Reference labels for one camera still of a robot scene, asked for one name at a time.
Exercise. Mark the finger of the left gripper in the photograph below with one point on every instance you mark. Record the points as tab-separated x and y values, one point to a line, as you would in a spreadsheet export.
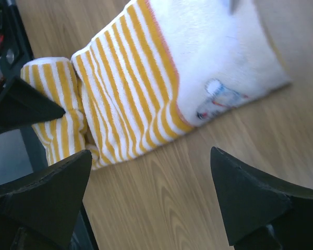
22	105

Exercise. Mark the yellow striped towel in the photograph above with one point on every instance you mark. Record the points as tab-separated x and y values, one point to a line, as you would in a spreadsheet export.
155	72

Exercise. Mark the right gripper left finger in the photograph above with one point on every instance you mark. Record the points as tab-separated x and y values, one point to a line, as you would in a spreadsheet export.
39	211

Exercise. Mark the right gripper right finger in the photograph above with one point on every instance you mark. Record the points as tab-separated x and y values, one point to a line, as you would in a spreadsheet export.
259	210

